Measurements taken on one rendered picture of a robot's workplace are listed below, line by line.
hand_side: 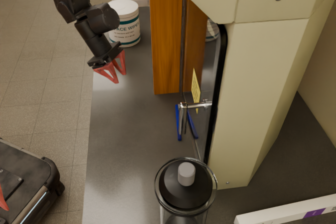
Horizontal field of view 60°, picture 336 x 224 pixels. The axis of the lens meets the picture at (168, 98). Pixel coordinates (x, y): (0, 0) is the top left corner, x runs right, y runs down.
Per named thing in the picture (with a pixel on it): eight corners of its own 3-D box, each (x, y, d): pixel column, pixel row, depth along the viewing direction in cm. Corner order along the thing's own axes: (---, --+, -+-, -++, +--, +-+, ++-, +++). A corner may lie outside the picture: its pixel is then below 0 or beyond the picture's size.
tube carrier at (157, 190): (205, 210, 68) (215, 158, 54) (206, 260, 61) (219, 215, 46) (159, 207, 69) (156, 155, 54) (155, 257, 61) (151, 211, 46)
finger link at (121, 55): (136, 68, 90) (120, 43, 86) (124, 82, 86) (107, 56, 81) (120, 72, 94) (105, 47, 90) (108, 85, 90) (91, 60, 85)
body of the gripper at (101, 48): (123, 45, 87) (110, 23, 84) (104, 64, 80) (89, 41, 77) (108, 49, 91) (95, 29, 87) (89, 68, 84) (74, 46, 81)
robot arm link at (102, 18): (74, -9, 81) (54, 4, 75) (102, -23, 74) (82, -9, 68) (98, 29, 86) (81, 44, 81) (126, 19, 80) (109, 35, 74)
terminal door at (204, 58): (183, 93, 92) (189, -40, 64) (203, 178, 70) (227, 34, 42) (180, 93, 92) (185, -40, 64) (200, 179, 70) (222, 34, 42)
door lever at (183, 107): (202, 135, 63) (200, 126, 65) (206, 104, 57) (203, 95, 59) (178, 137, 63) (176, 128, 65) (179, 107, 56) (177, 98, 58)
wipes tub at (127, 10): (139, 30, 128) (137, -3, 118) (141, 46, 119) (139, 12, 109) (109, 32, 127) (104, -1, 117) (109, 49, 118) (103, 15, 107)
